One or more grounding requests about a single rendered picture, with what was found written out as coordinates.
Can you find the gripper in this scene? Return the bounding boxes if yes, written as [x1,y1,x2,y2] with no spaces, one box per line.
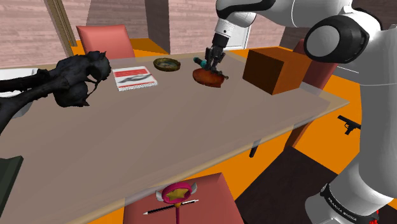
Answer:
[205,32,230,73]

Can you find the teal and black tool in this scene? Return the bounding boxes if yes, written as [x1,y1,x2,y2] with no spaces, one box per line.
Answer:
[193,56,230,80]

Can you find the brown wooden plate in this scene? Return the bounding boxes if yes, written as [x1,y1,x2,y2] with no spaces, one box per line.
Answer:
[192,67,226,88]

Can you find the white door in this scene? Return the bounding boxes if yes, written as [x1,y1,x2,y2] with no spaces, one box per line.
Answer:
[227,24,252,51]

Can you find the green brass round dish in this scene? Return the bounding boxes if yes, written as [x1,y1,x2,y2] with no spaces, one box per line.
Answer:
[153,57,182,73]

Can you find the orange brown box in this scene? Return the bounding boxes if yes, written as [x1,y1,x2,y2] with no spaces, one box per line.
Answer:
[242,46,313,96]

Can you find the red and white book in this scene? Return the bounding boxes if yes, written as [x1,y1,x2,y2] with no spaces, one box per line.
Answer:
[111,66,158,92]

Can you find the beige table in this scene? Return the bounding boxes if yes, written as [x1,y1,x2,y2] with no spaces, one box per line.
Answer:
[0,50,351,224]

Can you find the pink star wand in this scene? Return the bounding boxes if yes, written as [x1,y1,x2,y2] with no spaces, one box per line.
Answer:
[155,181,199,224]

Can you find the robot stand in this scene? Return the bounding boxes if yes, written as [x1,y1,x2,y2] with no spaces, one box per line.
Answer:
[234,145,397,224]

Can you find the black rough sculpture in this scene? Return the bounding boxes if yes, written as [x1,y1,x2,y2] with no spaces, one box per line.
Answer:
[0,50,113,135]

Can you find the black pistol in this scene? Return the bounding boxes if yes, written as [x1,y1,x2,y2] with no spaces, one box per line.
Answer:
[337,115,362,136]

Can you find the black pen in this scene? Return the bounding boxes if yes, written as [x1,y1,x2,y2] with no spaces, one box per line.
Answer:
[143,199,200,216]

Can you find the white rounded object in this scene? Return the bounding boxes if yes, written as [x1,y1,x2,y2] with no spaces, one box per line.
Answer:
[0,67,39,119]

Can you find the dark green flat object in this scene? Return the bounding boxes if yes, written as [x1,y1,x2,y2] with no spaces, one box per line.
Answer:
[0,155,25,216]

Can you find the wooden door frame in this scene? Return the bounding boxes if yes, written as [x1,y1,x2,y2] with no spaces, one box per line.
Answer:
[43,0,78,58]

